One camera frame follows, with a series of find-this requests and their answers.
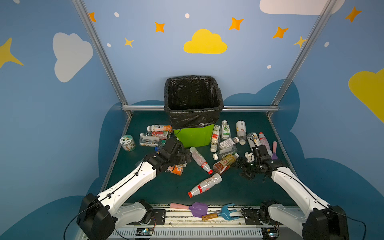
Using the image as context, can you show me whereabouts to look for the circuit board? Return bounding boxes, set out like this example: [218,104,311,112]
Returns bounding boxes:
[262,229,279,240]
[136,229,154,236]

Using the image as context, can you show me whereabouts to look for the purple shovel pink handle front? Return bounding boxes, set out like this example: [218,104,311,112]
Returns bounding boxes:
[170,202,208,218]

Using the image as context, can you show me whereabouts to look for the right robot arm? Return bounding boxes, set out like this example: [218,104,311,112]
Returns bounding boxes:
[235,156,350,240]

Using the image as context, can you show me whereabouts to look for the crumpled clear bottle right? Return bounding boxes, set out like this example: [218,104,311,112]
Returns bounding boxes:
[247,133,262,149]

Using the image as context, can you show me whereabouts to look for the left aluminium frame post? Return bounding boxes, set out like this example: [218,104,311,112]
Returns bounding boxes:
[72,0,128,107]

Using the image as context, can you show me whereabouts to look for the left circuit board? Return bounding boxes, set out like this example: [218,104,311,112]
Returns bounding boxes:
[136,229,154,236]

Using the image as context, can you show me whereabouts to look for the tall red white label bottle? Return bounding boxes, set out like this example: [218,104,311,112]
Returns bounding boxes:
[210,125,221,153]

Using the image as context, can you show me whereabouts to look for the green bin with black liner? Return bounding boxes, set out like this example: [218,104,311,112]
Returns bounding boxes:
[164,75,224,148]

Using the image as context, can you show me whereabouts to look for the right circuit board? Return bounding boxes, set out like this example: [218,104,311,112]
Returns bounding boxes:
[262,229,279,240]

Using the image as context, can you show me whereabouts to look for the clear flat white label bottle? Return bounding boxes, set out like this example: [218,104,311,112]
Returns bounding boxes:
[139,133,166,147]

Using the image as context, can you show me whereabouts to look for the rear aluminium crossbar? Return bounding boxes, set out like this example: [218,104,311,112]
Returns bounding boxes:
[121,104,280,113]

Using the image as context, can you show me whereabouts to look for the aluminium frame post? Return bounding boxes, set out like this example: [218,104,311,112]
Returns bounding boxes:
[267,0,345,119]
[72,0,128,107]

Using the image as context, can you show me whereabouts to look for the white bottle red cap upper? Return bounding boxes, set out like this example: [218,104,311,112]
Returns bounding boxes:
[190,147,213,175]

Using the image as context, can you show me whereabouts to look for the right aluminium frame post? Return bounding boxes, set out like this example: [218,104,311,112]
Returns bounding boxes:
[267,0,345,119]

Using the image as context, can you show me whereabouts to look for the orange label white cap bottle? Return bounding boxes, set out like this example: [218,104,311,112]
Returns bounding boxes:
[166,165,184,176]

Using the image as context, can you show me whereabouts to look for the white orange milk tea bottle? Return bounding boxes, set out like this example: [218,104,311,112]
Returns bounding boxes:
[147,125,173,132]

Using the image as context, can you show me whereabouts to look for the white bottle red cap lower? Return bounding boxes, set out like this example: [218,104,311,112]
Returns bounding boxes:
[188,173,222,198]

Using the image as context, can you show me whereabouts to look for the purple spatula pink handle right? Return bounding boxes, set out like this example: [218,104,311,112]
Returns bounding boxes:
[272,141,278,160]

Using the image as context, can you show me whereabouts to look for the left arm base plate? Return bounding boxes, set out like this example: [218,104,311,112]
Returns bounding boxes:
[127,209,166,226]

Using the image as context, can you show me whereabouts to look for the red green label bottle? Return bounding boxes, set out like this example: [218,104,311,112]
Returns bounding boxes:
[151,131,172,140]

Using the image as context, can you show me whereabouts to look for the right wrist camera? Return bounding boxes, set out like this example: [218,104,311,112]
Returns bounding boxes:
[245,145,272,165]

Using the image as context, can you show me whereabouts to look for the white bottle red cap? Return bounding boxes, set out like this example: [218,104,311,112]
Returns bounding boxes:
[188,173,222,198]
[190,147,213,175]

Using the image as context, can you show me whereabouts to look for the gold red label tea bottle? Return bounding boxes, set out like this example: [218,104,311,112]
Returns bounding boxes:
[213,153,239,175]

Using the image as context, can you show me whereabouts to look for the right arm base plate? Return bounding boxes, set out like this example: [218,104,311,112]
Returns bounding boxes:
[241,206,280,226]

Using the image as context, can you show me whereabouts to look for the clear square bottle white cap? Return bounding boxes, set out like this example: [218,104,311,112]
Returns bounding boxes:
[213,146,238,161]

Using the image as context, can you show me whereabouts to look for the slim red cap bottle right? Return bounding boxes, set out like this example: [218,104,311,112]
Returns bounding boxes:
[259,132,273,157]

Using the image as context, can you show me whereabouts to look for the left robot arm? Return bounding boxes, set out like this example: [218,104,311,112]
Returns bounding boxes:
[76,137,192,240]

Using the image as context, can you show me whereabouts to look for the blue fork rake wooden handle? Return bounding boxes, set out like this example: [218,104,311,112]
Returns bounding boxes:
[202,203,240,221]

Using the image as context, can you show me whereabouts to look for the purple text label bottle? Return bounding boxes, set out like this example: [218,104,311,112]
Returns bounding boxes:
[218,137,239,150]

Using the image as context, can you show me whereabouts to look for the round tin with printed lid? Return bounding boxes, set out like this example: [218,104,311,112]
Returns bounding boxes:
[119,135,136,152]

